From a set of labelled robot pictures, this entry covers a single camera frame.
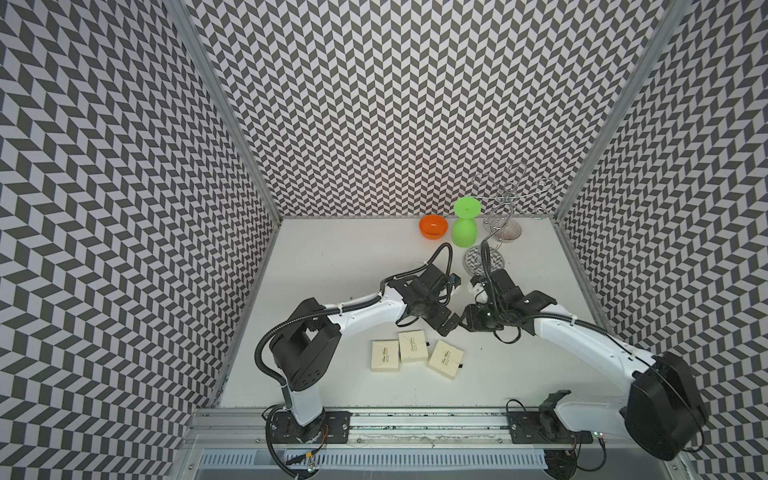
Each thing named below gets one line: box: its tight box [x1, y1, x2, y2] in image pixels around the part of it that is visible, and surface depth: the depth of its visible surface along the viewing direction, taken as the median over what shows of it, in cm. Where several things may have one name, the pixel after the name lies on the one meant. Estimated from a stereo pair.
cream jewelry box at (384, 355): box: [370, 339, 400, 372], surface depth 83 cm
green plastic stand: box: [452, 196, 481, 249], surface depth 83 cm
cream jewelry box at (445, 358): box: [428, 340, 464, 381], surface depth 83 cm
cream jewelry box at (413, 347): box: [398, 330, 429, 364], surface depth 85 cm
